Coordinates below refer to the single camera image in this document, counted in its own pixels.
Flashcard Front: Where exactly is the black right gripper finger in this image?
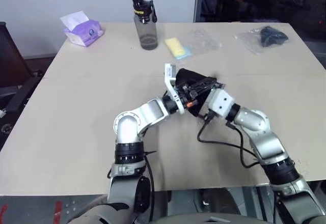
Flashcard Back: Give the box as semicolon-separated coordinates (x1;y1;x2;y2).
191;77;218;90

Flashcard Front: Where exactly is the purple tissue pack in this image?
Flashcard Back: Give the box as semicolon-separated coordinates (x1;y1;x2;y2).
60;10;106;48

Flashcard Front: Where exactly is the black drawstring pouch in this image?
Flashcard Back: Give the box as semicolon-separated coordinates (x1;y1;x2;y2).
175;67;219;118

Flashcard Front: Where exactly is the black office chair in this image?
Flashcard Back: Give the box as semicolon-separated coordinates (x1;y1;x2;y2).
0;21;42;136

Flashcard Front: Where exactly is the grey water bottle black cap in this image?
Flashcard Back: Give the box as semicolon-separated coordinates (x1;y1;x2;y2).
130;0;159;51

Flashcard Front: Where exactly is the yellow sponge in wrapper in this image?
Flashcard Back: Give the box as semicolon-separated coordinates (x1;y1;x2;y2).
164;37;193;61

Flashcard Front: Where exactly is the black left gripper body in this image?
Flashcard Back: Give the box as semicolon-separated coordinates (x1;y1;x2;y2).
176;83;200;108

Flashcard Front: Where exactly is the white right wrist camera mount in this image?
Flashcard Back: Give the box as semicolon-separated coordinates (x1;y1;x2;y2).
205;89;235;119

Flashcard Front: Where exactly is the empty clear plastic bag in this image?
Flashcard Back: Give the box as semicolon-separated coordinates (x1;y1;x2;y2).
185;29;223;56

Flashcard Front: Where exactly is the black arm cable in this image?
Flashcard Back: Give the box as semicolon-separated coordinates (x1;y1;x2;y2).
144;150;157;221
197;111;261;169

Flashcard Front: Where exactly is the black folded fabric item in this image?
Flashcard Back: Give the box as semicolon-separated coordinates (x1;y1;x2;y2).
259;25;289;48

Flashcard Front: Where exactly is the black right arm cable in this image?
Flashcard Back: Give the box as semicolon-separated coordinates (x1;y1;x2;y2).
197;111;261;169

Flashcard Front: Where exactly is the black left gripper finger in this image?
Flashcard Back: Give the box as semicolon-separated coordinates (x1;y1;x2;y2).
183;83;202;98

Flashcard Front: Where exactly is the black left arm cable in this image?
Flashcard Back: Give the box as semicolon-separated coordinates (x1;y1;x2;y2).
144;150;157;221

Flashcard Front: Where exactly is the white window frame post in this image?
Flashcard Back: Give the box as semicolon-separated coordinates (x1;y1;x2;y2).
192;0;205;23

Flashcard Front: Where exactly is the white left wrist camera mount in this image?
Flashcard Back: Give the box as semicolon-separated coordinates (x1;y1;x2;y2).
163;63;186;116

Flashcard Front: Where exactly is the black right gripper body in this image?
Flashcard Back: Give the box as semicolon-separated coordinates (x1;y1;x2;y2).
208;80;226;92

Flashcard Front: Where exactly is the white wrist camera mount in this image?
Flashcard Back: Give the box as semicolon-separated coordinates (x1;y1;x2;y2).
163;63;186;116
205;89;235;119

